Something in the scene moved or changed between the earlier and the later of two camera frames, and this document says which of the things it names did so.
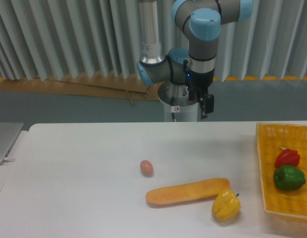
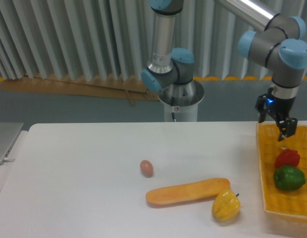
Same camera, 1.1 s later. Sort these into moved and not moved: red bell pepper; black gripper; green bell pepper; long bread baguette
Moved: black gripper
Not moved: red bell pepper; long bread baguette; green bell pepper
